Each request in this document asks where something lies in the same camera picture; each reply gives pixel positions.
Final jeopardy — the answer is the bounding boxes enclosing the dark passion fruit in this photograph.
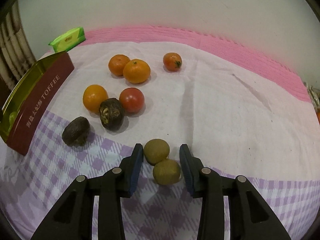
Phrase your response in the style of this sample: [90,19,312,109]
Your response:
[62,116,91,147]
[99,98,125,131]

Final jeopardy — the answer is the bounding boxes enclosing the brown longan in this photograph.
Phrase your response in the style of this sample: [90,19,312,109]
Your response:
[144,139,170,165]
[152,159,181,185]

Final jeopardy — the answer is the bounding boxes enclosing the yellow orange fruit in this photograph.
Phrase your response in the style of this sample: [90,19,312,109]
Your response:
[82,85,108,114]

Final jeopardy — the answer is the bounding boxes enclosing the red tomato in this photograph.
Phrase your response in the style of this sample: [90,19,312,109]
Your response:
[119,88,145,113]

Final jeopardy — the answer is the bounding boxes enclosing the orange mandarin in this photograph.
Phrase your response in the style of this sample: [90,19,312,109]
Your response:
[123,59,151,84]
[108,54,130,76]

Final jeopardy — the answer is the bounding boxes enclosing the green tomato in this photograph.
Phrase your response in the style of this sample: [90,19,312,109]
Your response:
[9,111,17,132]

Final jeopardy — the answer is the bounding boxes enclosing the orange plastic bag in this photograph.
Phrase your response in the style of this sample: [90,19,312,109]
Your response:
[316,111,320,124]

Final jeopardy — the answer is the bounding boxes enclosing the red gold toffee tin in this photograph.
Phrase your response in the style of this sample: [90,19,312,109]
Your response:
[1,51,74,155]

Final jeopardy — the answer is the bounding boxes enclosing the beige radiator pipes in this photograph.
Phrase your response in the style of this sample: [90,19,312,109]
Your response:
[0,2,36,90]

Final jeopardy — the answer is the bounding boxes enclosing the small orange tomato far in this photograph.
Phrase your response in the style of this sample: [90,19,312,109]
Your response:
[163,53,182,72]

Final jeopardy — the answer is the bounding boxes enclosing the green tissue pack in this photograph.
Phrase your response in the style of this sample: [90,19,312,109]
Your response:
[48,27,86,53]

